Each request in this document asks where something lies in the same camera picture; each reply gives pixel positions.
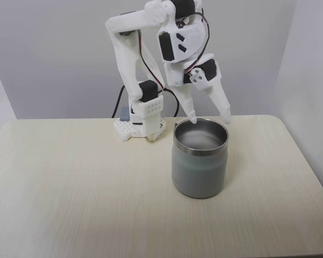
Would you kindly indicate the grey table clamp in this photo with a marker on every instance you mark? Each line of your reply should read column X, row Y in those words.
column 124, row 114

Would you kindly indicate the grey-green steel mug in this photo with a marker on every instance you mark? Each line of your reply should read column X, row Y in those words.
column 199, row 166

